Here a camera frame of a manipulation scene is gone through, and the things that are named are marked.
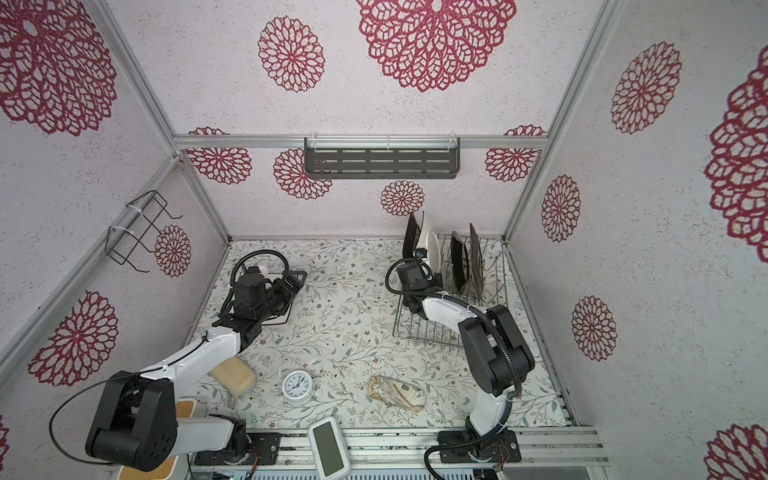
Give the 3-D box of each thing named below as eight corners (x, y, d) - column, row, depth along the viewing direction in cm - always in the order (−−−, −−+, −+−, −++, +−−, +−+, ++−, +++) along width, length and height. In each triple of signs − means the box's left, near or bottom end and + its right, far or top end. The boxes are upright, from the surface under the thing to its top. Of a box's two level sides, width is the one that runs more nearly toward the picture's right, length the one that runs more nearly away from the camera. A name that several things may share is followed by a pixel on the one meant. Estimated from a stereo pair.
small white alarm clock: (283, 405, 82) (278, 400, 79) (289, 376, 88) (284, 370, 84) (311, 405, 82) (308, 400, 79) (315, 376, 88) (312, 370, 84)
